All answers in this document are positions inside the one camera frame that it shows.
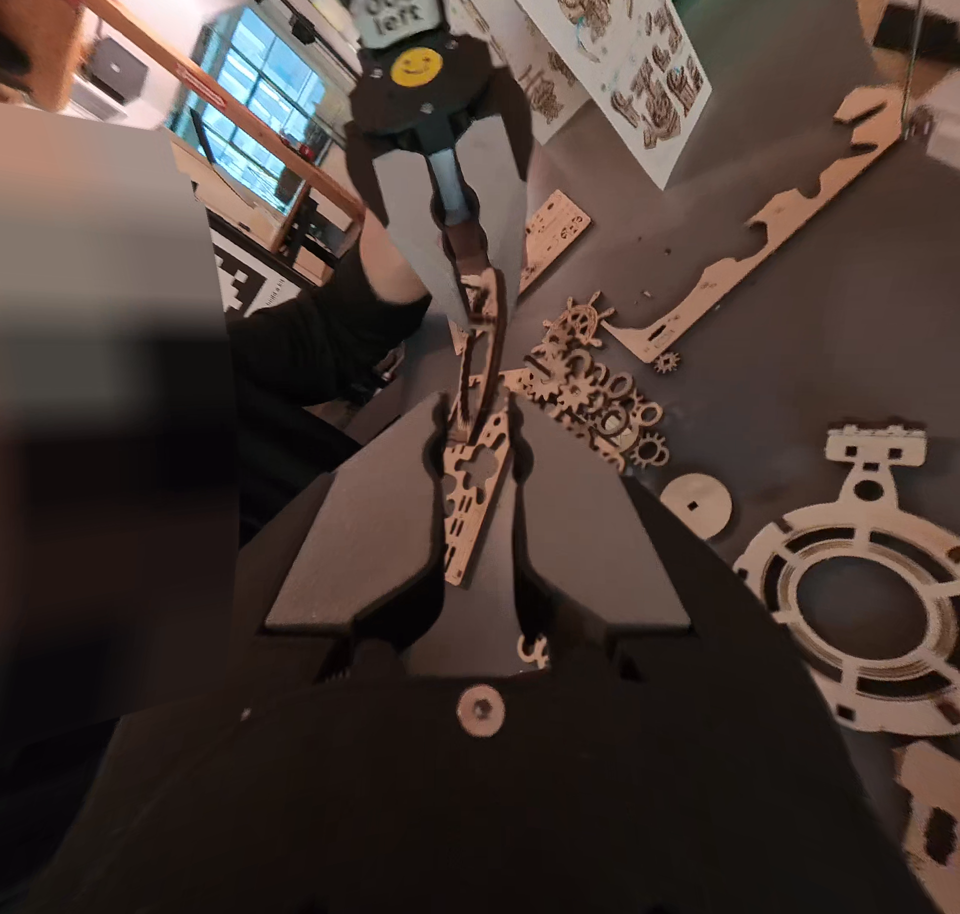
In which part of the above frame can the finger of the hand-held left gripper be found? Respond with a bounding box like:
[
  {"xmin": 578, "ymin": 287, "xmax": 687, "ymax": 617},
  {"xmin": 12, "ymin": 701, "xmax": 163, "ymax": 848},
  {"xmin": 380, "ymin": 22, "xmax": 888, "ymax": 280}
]
[
  {"xmin": 453, "ymin": 113, "xmax": 528, "ymax": 302},
  {"xmin": 371, "ymin": 150, "xmax": 472, "ymax": 324}
]

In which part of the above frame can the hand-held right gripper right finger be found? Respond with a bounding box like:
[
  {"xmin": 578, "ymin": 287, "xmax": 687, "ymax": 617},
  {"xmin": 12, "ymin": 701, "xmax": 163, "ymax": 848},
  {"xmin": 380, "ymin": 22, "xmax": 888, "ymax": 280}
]
[{"xmin": 512, "ymin": 395, "xmax": 693, "ymax": 662}]

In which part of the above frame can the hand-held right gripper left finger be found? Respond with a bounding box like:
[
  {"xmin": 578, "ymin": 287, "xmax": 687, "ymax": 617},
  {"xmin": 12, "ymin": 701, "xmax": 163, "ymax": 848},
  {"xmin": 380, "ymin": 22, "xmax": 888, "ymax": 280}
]
[{"xmin": 262, "ymin": 391, "xmax": 451, "ymax": 647}]

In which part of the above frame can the curved wooden arc part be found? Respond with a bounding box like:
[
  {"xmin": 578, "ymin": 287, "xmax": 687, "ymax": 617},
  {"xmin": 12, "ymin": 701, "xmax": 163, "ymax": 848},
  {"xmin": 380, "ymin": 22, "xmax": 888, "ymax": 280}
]
[{"xmin": 448, "ymin": 265, "xmax": 510, "ymax": 443}]

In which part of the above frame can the perforated wooden wedge offcut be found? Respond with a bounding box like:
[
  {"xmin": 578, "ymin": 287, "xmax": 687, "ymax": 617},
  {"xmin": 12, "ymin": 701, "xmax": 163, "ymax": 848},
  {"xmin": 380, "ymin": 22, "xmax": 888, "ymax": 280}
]
[{"xmin": 441, "ymin": 411, "xmax": 515, "ymax": 587}]

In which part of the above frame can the wooden ship wheel part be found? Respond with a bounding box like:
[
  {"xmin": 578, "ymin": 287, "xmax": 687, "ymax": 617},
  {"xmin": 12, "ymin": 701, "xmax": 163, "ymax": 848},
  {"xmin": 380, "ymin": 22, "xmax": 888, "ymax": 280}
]
[{"xmin": 541, "ymin": 291, "xmax": 618, "ymax": 351}]

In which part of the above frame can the wooden ring frame part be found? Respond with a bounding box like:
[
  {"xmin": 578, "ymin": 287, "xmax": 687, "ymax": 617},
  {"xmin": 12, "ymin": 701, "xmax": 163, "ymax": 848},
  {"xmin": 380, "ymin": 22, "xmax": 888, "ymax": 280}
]
[{"xmin": 731, "ymin": 422, "xmax": 960, "ymax": 739}]

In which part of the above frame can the person's left hand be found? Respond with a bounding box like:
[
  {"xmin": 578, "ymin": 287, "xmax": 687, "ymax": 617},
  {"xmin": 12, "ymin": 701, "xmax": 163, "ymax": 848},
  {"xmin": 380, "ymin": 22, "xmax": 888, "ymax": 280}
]
[{"xmin": 358, "ymin": 218, "xmax": 434, "ymax": 308}]

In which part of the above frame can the small slotted wooden sheet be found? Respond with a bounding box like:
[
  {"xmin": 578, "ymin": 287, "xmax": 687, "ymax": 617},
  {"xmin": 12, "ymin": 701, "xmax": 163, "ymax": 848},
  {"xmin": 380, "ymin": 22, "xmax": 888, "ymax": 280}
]
[{"xmin": 517, "ymin": 190, "xmax": 592, "ymax": 296}]

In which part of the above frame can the round wooden disc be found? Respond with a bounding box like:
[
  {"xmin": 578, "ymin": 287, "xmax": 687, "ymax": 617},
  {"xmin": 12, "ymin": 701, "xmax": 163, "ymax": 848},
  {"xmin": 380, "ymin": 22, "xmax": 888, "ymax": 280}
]
[{"xmin": 660, "ymin": 471, "xmax": 735, "ymax": 542}]

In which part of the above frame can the glass window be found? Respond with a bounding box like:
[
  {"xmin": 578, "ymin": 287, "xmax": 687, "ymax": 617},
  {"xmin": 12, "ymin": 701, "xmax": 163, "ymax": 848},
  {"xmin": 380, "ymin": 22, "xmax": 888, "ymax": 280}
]
[{"xmin": 168, "ymin": 6, "xmax": 331, "ymax": 165}]

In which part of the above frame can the folded paper instruction booklet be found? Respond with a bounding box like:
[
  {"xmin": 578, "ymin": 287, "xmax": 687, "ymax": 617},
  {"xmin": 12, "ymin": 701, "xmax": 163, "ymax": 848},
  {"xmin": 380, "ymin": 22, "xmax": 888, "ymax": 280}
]
[{"xmin": 442, "ymin": 0, "xmax": 714, "ymax": 189}]

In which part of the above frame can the black white marker board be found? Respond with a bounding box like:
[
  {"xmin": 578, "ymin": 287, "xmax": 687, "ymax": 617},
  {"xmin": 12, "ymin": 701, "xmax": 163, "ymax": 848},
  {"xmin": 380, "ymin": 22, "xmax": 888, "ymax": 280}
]
[{"xmin": 213, "ymin": 227, "xmax": 301, "ymax": 319}]

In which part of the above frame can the long wooden beam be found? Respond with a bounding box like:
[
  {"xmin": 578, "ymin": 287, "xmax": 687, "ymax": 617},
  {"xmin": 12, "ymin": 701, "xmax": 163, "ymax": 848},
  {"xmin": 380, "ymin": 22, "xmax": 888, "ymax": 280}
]
[{"xmin": 75, "ymin": 0, "xmax": 369, "ymax": 225}]

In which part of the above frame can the jagged wooden sheet strip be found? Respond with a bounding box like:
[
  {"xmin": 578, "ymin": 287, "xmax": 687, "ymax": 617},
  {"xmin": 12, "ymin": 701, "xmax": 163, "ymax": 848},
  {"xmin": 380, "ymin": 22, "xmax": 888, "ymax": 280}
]
[{"xmin": 600, "ymin": 89, "xmax": 912, "ymax": 364}]

